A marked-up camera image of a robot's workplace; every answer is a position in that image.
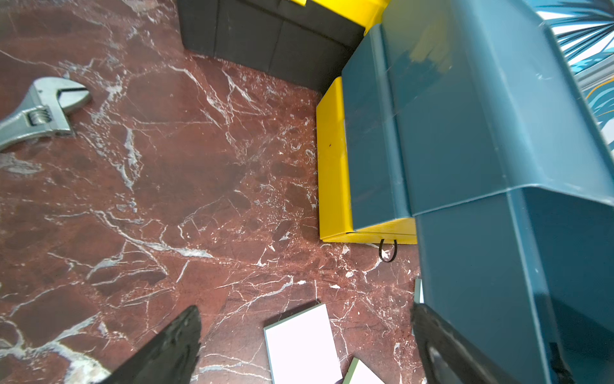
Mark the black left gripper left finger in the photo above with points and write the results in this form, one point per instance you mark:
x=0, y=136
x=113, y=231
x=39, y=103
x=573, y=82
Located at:
x=170, y=357

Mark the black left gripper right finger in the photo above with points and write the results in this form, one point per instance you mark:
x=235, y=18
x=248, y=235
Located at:
x=447, y=356

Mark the teal top drawer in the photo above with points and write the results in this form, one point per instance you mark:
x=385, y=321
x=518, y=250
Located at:
x=526, y=276

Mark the blue sticky note pad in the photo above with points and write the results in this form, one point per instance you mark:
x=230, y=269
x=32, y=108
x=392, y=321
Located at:
x=418, y=291
x=301, y=348

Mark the green sticky note pad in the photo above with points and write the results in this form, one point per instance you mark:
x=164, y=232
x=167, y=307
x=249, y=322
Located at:
x=359, y=373

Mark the black pull loop bottom drawer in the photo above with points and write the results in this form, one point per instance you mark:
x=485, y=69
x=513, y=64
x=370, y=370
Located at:
x=388, y=251

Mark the yellow bottom drawer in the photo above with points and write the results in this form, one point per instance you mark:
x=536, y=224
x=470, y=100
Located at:
x=334, y=194

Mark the teal drawer cabinet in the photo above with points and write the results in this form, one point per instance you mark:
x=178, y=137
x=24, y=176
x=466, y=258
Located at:
x=447, y=102

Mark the adjustable wrench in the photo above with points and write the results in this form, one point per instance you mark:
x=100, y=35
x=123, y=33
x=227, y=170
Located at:
x=44, y=111

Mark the yellow black toolbox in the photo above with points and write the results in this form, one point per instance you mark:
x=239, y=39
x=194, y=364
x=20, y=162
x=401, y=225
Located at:
x=306, y=43

